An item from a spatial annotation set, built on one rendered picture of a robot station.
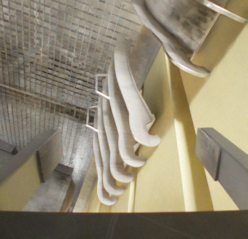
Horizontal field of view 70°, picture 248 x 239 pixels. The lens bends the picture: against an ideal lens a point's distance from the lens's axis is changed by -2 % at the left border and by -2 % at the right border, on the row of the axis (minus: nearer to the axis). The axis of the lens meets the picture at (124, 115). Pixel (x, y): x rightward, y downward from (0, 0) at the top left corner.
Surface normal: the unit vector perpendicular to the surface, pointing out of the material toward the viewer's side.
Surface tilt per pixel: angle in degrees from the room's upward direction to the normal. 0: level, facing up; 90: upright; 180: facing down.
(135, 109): 90
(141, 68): 0
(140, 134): 90
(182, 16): 65
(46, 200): 90
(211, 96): 90
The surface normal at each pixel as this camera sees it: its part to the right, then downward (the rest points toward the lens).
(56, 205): 0.44, -0.66
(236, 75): -0.94, -0.32
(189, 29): -0.89, 0.01
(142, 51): -0.12, 0.64
